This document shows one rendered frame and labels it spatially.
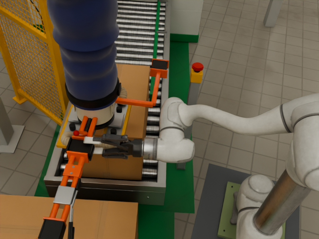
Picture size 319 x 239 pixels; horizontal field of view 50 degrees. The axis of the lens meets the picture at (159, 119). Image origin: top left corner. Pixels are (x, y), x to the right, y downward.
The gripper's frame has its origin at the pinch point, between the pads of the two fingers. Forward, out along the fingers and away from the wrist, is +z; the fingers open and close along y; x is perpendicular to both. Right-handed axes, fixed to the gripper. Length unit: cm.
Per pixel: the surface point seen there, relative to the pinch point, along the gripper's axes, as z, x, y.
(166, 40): -30, 168, 61
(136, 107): -14, 48, 26
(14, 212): 49, 2, 66
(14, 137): 94, 96, 119
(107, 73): -5.6, 16.3, -24.9
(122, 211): -10, 6, 66
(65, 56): 9.3, 15.3, -32.6
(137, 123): -15.4, 36.8, 25.5
